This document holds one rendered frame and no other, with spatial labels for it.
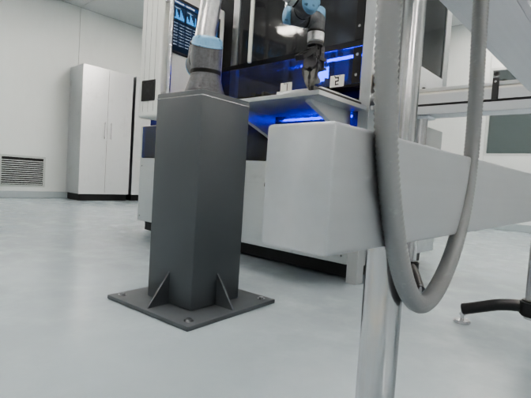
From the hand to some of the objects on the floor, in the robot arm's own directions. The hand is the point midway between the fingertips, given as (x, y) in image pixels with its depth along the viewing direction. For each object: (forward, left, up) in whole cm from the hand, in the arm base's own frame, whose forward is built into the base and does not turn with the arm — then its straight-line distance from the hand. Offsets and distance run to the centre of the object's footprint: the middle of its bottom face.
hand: (309, 87), depth 183 cm
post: (+35, -12, -92) cm, 99 cm away
